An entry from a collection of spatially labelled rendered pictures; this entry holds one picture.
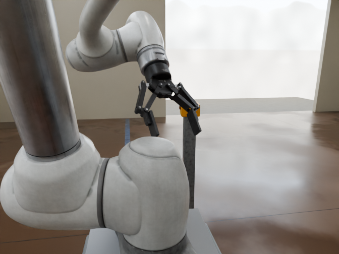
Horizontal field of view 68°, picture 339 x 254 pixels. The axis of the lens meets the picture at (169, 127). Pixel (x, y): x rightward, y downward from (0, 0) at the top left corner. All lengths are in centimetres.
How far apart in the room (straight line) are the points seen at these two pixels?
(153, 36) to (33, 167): 48
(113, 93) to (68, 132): 596
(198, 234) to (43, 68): 54
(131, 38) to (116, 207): 48
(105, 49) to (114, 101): 572
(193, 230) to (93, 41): 57
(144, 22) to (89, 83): 570
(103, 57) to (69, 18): 583
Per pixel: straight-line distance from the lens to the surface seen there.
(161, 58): 74
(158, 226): 54
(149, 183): 49
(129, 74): 638
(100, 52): 75
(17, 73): 43
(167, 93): 71
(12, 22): 41
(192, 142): 168
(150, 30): 79
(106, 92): 643
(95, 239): 72
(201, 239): 71
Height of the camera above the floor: 132
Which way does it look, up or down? 14 degrees down
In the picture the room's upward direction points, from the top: straight up
